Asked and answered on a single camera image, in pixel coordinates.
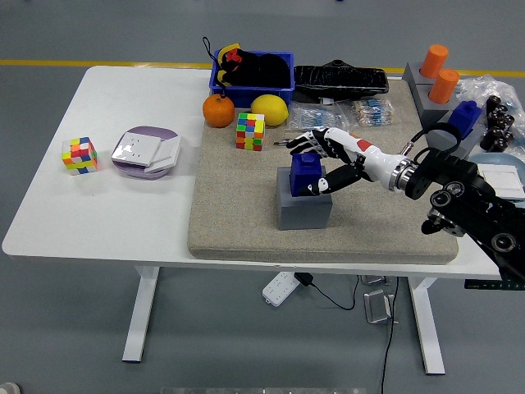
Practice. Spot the orange cylinder seal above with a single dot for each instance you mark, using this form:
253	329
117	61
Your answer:
444	86
434	61

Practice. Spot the dark brown bead cluster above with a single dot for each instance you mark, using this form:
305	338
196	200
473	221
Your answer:
498	123

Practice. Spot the clear plastic bag of parts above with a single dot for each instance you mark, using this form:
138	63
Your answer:
476	86

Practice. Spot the bag of blue resistors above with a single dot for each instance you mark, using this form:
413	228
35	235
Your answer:
318	117

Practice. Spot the black table control panel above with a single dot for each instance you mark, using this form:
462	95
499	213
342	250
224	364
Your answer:
484	285

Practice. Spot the orange fruit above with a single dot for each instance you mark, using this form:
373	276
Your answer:
218	111

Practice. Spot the small white switch panel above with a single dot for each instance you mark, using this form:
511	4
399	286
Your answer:
168	149

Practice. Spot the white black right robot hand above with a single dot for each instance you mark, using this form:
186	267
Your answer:
375	162

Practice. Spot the light blue plate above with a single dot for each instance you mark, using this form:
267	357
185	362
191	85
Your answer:
492	159

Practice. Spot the grey-brown mat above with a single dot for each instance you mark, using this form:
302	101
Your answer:
246	205

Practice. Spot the blue plastic bin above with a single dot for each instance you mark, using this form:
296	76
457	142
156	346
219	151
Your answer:
254	95

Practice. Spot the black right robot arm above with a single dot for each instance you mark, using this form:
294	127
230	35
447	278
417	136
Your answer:
463	176

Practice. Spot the bag of brown resistors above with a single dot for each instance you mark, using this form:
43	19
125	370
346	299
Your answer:
371	111

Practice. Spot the colourful stickerless puzzle cube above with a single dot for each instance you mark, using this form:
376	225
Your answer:
250	131

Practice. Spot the white table leg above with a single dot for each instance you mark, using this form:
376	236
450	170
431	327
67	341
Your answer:
426	324
141	316

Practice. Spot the grey square seal holder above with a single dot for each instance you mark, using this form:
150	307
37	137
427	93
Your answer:
441	141
303	213

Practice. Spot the small metal bracket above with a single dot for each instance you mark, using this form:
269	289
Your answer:
375	280

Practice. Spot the white-edged colourful puzzle cube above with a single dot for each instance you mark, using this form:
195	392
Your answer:
80	156

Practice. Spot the black tray in plastic wrap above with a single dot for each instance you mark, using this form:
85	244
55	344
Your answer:
340	80

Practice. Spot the silver black pen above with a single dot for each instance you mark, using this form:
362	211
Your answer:
283	142

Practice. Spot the grey round object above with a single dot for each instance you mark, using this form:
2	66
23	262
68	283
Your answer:
8	389

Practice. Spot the blue square seal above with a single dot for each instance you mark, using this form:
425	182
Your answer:
463	115
305	172

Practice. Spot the black power adaptor plug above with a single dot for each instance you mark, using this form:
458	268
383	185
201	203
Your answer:
304	279

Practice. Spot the yellow lemon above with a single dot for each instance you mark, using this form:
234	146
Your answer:
268	110

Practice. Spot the grey round-hole seal holder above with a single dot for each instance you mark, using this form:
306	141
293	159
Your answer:
435	113
410	74

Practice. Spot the large metal bracket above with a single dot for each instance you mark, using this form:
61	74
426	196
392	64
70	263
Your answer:
377	308

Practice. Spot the white power strip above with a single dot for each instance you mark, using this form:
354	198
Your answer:
279	289

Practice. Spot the large white switch panel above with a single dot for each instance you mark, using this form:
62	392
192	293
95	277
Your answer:
135	149

